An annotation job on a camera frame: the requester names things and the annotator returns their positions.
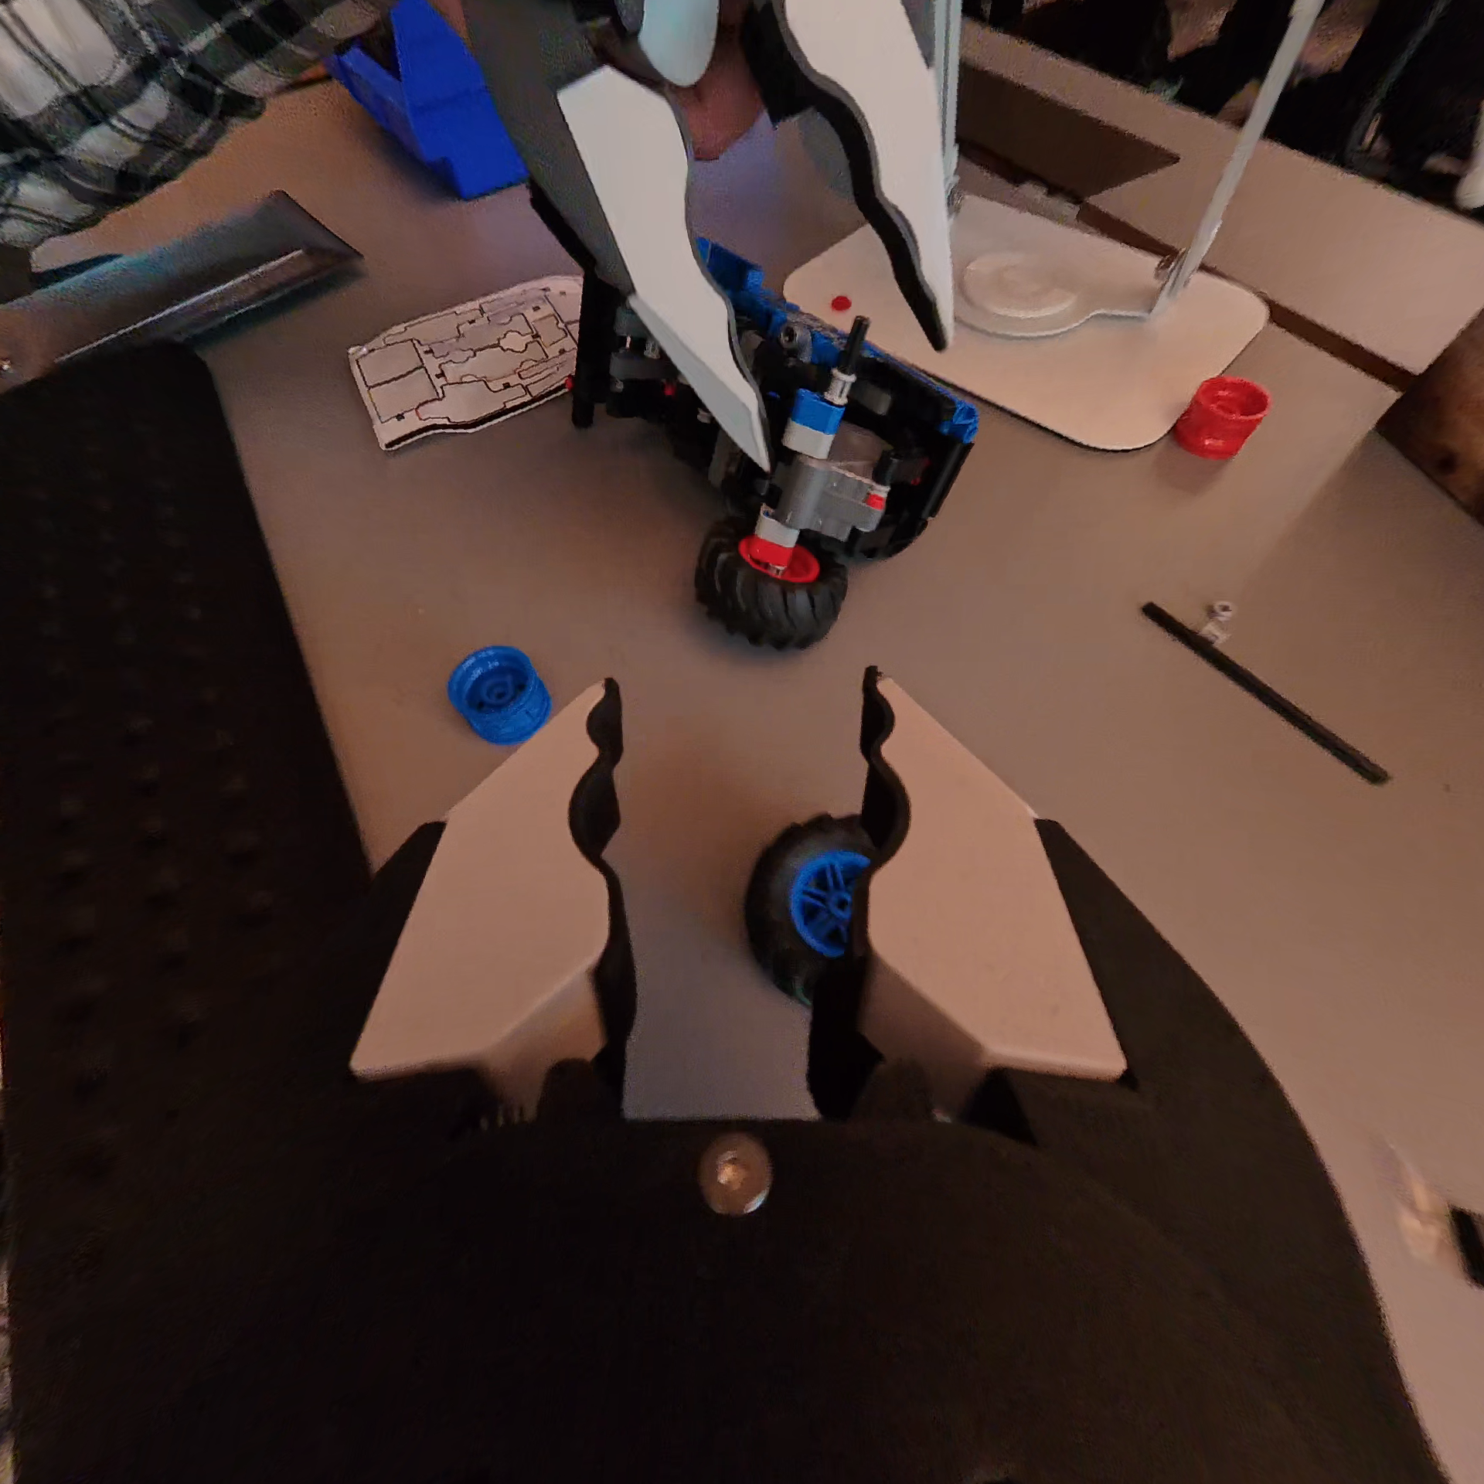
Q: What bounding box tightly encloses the person's left forearm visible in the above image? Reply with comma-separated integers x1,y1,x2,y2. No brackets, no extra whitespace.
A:
0,0,384,251

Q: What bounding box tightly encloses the black toy wheel blue rim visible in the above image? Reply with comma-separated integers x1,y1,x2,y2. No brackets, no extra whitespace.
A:
744,815,884,1009

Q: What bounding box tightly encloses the white base metal stand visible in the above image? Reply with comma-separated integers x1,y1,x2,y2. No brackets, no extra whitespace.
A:
783,0,1329,453

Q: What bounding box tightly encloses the printed toy truck box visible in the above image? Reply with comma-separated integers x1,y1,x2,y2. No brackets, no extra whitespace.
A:
1373,313,1484,523

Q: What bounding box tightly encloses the dark glossy board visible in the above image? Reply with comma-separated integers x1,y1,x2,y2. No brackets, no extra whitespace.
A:
0,189,364,379

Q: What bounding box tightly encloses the red toy wheel rim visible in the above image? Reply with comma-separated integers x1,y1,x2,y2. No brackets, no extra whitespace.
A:
1174,375,1274,462

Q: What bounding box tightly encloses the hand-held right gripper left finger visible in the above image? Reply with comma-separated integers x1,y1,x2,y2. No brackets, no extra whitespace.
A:
348,679,640,1121

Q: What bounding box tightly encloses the blue storage bin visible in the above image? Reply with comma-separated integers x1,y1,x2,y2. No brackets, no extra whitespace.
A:
327,0,529,202

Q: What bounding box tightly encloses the long black axle rod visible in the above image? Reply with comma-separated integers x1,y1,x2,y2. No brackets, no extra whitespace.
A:
1142,601,1391,787

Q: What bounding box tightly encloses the grey desk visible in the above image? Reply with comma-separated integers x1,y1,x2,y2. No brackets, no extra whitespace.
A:
36,23,1484,1484

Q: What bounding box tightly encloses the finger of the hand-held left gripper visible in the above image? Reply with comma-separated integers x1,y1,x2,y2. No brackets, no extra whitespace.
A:
555,61,776,476
771,0,962,354

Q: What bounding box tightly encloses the toy brick monster truck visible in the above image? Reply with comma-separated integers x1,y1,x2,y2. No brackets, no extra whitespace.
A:
569,237,981,651

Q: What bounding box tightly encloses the person's left hand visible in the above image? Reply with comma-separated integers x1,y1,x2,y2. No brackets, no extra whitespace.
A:
691,68,769,161

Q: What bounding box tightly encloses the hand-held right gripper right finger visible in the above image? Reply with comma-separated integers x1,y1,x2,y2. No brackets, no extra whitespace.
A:
806,666,1129,1121

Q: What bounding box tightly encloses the white sticker sheet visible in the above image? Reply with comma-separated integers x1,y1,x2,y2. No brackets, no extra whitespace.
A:
348,274,585,453

